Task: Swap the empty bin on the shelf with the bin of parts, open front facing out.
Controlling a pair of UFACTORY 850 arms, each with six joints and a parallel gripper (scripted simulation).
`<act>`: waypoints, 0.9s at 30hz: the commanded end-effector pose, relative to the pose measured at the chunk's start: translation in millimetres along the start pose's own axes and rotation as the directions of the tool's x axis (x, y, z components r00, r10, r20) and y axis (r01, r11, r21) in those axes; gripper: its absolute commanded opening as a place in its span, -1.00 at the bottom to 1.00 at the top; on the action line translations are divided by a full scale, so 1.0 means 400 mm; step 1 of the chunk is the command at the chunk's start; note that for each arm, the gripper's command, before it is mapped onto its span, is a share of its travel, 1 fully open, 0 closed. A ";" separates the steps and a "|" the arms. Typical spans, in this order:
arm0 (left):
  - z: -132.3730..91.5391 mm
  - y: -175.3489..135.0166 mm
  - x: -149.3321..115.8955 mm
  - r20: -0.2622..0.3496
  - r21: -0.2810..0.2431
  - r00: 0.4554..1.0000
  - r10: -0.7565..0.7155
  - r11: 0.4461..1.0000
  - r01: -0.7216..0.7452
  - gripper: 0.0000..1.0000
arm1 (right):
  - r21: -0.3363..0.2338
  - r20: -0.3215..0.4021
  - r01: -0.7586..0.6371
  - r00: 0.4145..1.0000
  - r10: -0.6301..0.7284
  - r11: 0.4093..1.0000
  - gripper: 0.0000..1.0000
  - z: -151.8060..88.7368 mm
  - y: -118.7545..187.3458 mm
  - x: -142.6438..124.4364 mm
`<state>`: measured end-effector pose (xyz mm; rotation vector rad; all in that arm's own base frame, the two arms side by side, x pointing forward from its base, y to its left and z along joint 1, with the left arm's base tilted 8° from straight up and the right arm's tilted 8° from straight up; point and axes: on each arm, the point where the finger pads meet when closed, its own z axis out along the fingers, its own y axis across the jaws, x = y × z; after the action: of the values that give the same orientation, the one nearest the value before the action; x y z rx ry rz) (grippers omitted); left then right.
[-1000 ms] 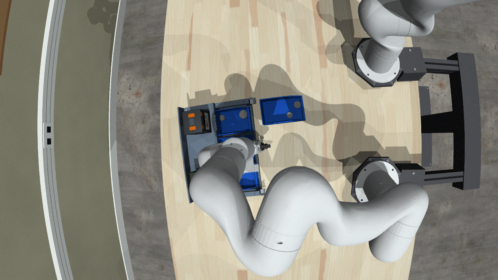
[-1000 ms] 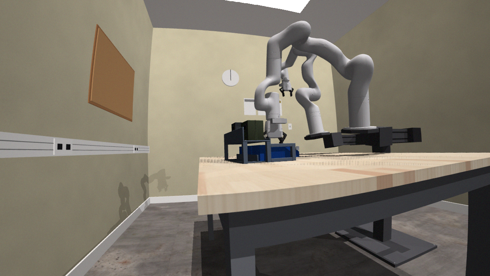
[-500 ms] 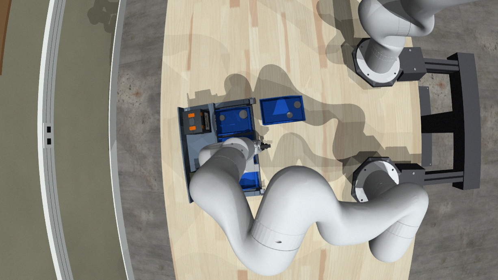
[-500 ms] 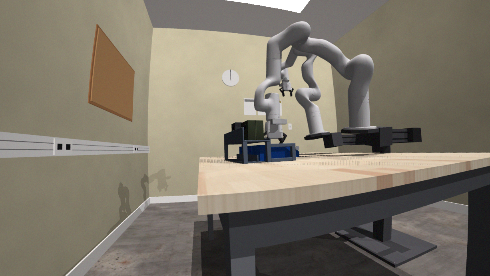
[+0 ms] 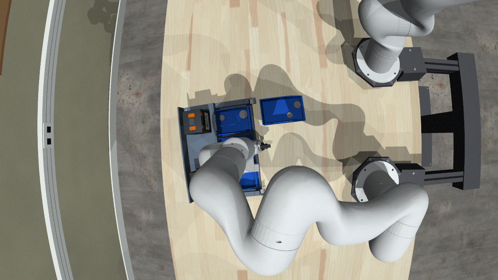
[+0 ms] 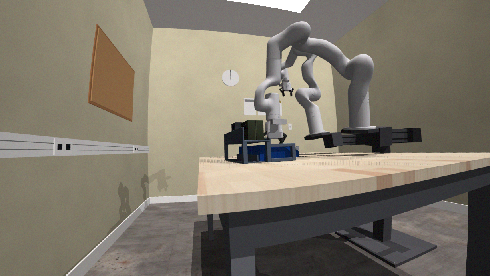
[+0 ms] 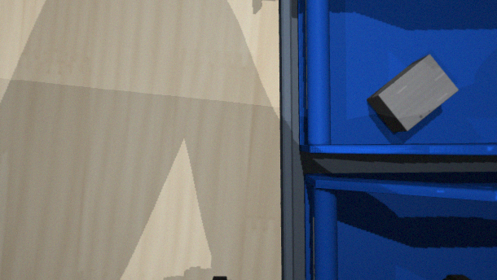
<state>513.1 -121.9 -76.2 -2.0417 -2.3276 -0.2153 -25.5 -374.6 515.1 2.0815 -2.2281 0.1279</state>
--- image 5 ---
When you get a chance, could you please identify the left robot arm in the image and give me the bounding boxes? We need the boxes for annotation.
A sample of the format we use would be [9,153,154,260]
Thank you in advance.
[189,137,429,276]

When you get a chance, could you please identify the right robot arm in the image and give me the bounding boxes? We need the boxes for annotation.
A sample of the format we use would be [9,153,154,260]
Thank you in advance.
[356,0,481,83]

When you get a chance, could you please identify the dark grey case with orange latches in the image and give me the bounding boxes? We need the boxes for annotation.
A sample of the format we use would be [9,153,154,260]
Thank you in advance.
[182,109,212,135]

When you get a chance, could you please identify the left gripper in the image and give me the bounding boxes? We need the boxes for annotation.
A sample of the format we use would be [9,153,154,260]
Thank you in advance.
[252,140,271,155]

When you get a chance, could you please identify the grey metal shelf rack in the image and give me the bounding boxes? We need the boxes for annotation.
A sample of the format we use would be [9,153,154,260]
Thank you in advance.
[178,97,265,203]

